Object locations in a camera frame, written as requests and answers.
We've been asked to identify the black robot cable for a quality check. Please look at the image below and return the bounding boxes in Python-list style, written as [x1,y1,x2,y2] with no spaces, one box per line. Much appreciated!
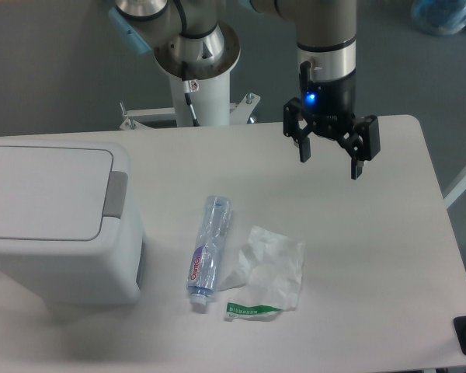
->
[172,0,201,127]

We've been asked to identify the blue plastic bag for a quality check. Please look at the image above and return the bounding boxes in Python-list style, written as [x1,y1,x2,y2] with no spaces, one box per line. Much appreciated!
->
[410,0,466,37]

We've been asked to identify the white trash can lid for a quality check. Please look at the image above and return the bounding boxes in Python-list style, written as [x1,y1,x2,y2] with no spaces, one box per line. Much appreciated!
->
[0,145,128,241]

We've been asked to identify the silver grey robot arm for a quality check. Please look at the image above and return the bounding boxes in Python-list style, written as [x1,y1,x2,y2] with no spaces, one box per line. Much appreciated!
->
[109,1,381,179]

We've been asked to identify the white plastic trash can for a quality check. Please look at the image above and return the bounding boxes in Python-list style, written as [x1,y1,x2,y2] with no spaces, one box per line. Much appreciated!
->
[0,138,144,305]

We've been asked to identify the crushed clear plastic bottle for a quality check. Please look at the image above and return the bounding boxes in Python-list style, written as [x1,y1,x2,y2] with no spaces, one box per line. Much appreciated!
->
[186,196,232,313]

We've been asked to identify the crumpled white plastic bag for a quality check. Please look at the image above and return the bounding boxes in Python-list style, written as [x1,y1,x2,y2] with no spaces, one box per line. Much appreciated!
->
[217,226,306,322]

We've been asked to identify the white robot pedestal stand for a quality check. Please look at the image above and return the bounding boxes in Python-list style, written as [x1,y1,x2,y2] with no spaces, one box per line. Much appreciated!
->
[118,21,262,131]

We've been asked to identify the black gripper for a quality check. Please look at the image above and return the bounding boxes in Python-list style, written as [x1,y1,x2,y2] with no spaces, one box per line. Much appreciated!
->
[283,61,381,180]

